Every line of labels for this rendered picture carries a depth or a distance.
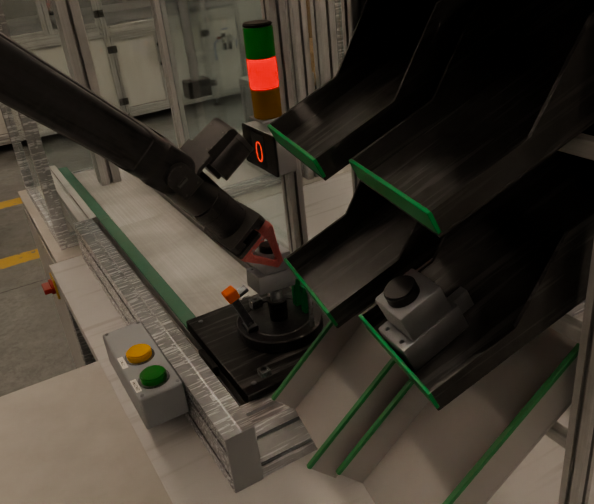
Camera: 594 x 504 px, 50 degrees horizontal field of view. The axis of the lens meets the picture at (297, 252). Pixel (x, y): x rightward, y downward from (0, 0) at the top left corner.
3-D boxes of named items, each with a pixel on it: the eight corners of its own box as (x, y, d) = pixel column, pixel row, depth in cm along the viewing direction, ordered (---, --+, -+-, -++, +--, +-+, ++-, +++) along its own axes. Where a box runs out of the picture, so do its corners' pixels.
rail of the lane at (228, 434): (235, 493, 88) (223, 435, 83) (83, 259, 158) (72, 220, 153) (270, 475, 90) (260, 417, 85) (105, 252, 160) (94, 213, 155)
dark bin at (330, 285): (337, 329, 64) (302, 280, 60) (293, 273, 75) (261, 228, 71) (555, 166, 65) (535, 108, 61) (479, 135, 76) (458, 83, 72)
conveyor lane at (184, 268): (258, 452, 94) (249, 401, 89) (107, 251, 160) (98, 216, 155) (408, 377, 106) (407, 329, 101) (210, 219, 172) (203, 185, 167)
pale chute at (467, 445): (422, 579, 60) (392, 570, 58) (362, 481, 71) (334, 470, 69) (616, 353, 56) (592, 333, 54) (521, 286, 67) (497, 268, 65)
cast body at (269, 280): (260, 296, 96) (257, 253, 93) (247, 285, 99) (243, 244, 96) (306, 281, 100) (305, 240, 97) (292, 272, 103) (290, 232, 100)
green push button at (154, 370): (146, 395, 94) (143, 384, 93) (138, 381, 97) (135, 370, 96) (171, 384, 96) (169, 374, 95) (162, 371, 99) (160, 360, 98)
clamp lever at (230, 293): (247, 330, 99) (225, 297, 94) (242, 324, 100) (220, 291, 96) (265, 315, 100) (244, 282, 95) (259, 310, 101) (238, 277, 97)
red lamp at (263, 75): (258, 92, 104) (254, 61, 102) (245, 87, 108) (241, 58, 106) (284, 86, 106) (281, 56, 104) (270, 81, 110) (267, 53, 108)
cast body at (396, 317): (416, 372, 55) (383, 322, 52) (389, 348, 59) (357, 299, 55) (487, 312, 56) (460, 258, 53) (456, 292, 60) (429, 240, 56)
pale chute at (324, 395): (335, 479, 72) (307, 468, 70) (295, 408, 83) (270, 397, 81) (491, 286, 68) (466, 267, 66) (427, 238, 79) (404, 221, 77)
